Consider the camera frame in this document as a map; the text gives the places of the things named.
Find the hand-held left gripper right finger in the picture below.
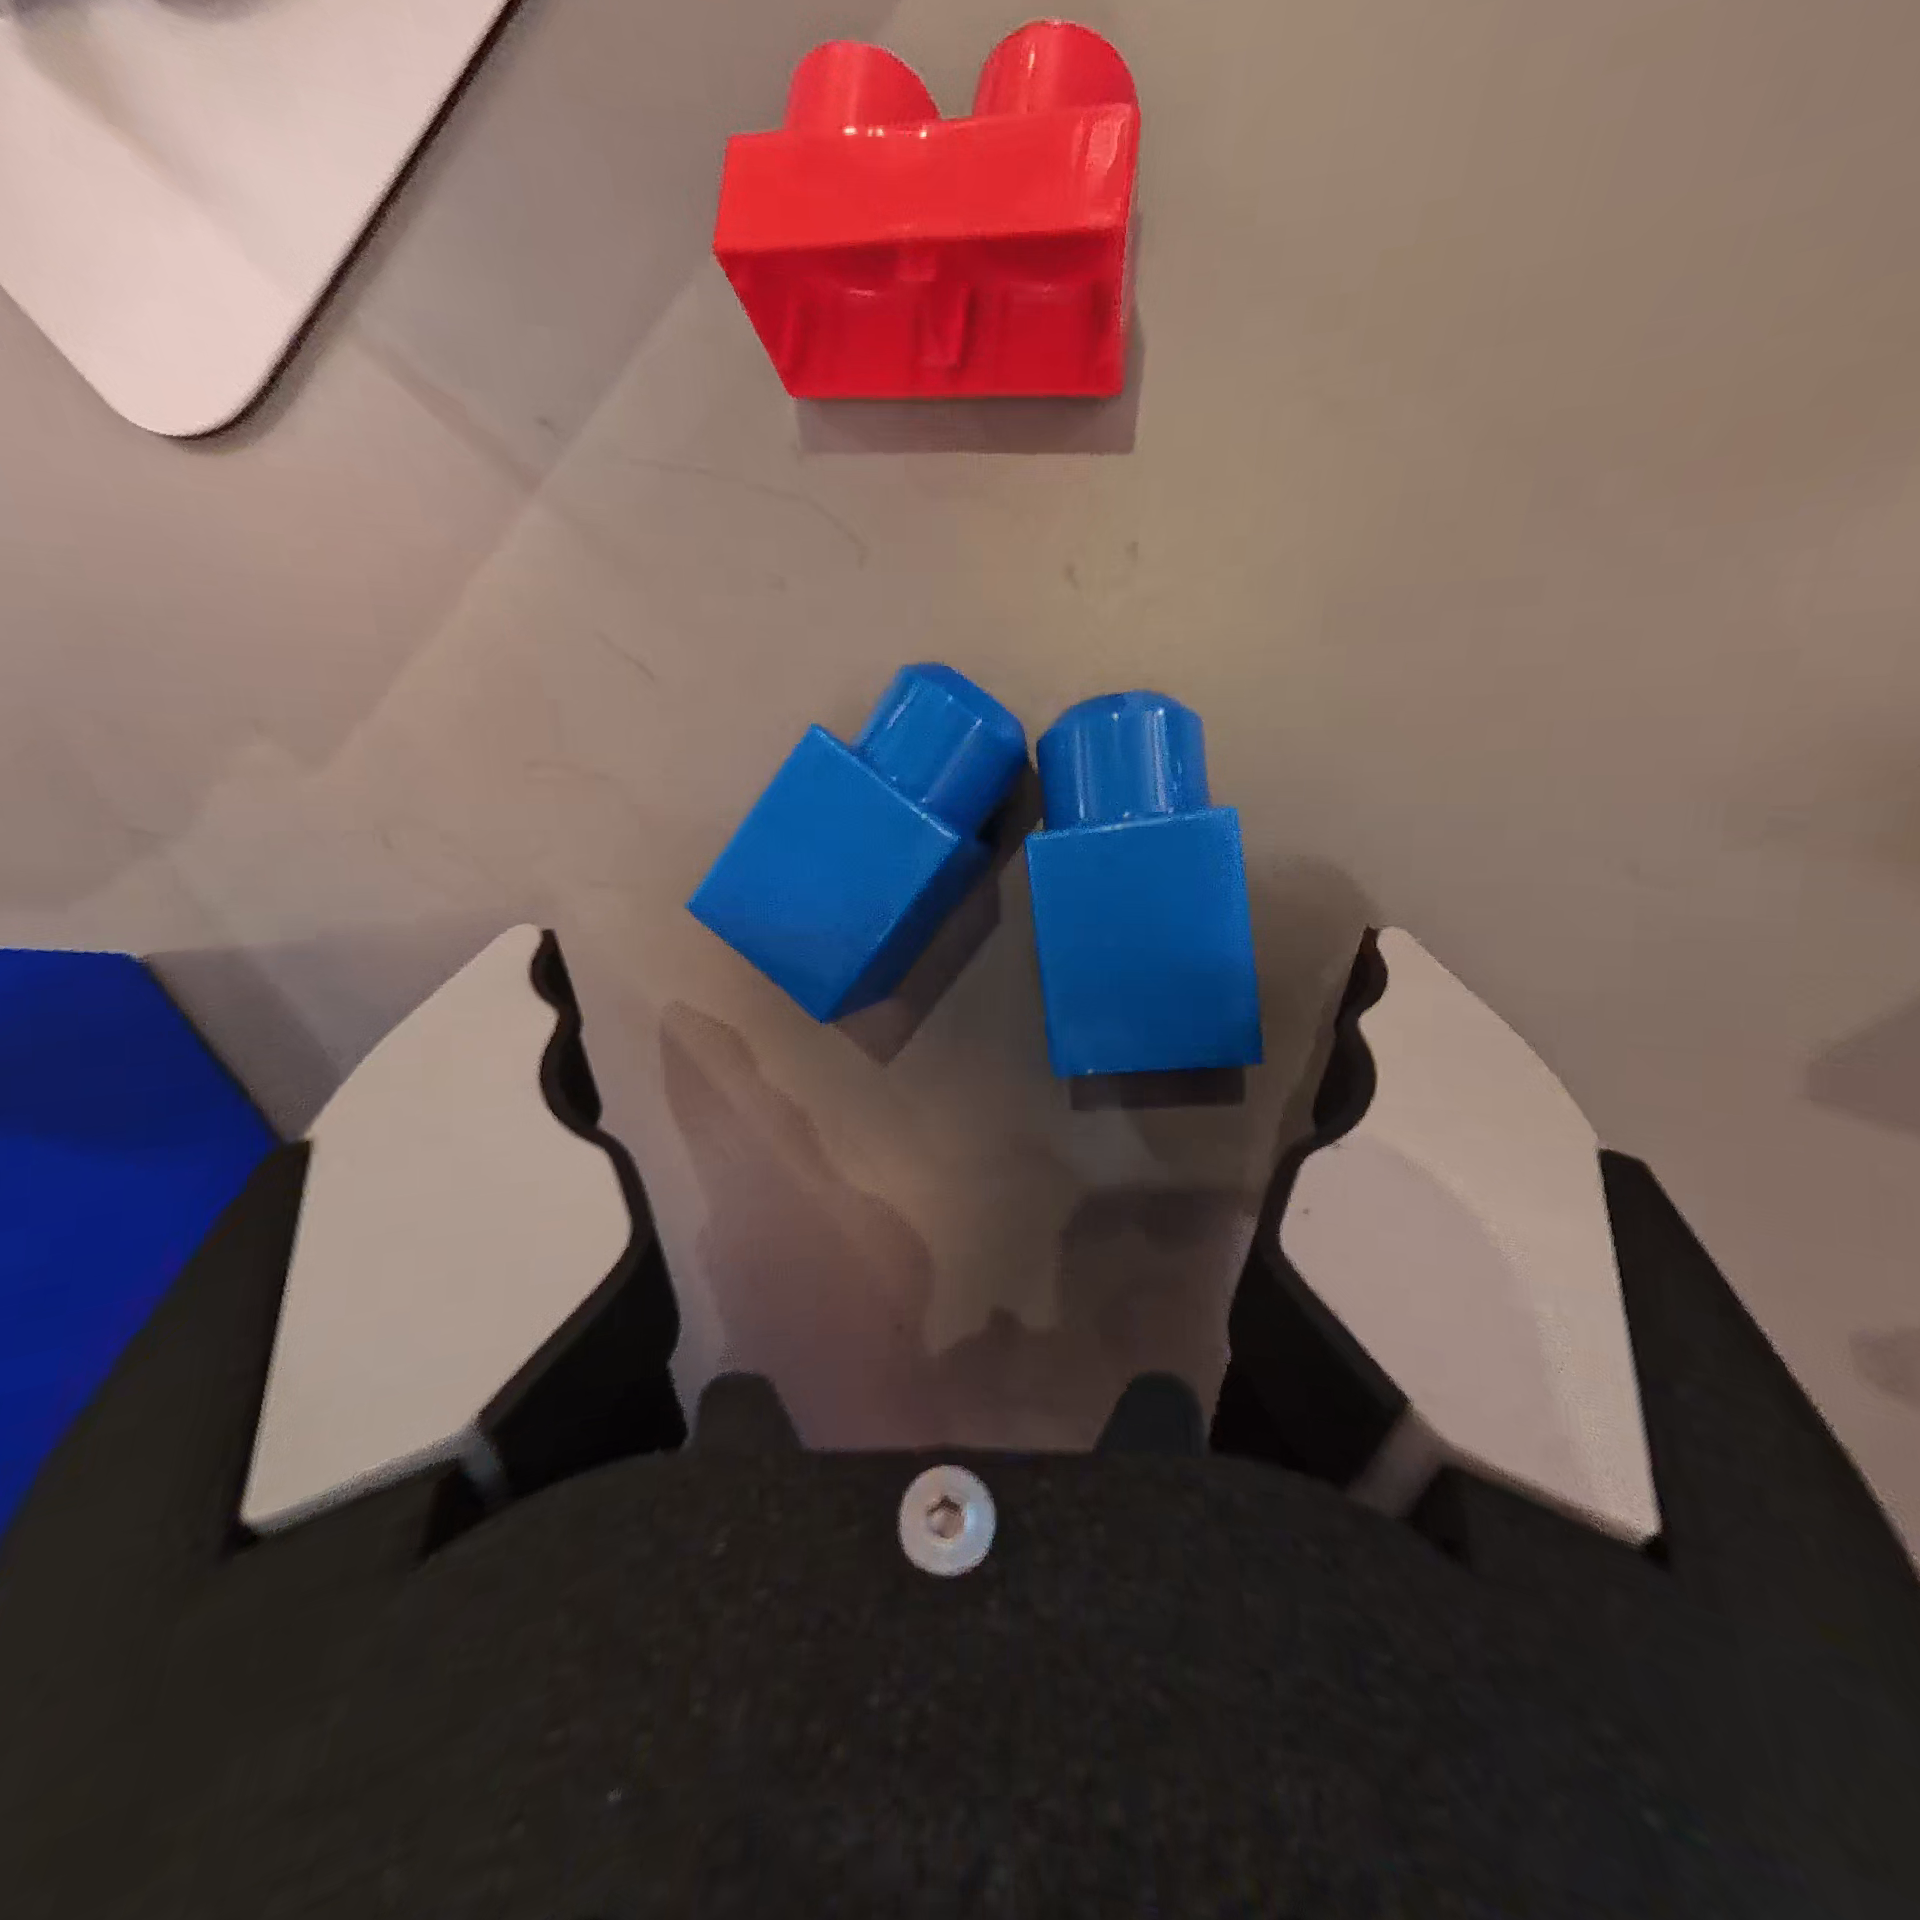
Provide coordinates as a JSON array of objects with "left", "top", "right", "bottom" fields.
[{"left": 1209, "top": 922, "right": 1667, "bottom": 1549}]

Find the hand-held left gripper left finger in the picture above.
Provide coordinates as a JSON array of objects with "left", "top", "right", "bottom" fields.
[{"left": 241, "top": 922, "right": 694, "bottom": 1535}]

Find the blue plastic bin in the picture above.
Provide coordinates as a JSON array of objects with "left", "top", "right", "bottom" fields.
[{"left": 0, "top": 948, "right": 279, "bottom": 1548}]

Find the blue one-stud block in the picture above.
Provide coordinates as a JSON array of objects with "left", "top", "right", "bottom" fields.
[
  {"left": 688, "top": 662, "right": 1032, "bottom": 1025},
  {"left": 1025, "top": 690, "right": 1264, "bottom": 1082}
]

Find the red two-stud block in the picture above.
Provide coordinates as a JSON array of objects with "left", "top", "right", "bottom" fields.
[{"left": 711, "top": 18, "right": 1143, "bottom": 405}]

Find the white wooden document stand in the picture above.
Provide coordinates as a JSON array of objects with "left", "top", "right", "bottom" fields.
[{"left": 0, "top": 0, "right": 519, "bottom": 442}]

